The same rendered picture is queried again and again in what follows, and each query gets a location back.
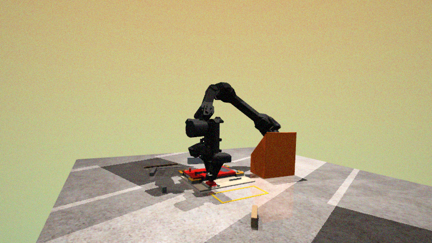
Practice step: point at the black tyre with grey wheel rim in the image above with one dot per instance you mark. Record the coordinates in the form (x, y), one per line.
(209, 177)

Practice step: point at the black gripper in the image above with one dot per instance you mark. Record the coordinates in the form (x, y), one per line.
(214, 159)

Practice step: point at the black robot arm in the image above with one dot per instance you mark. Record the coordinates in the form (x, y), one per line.
(202, 125)

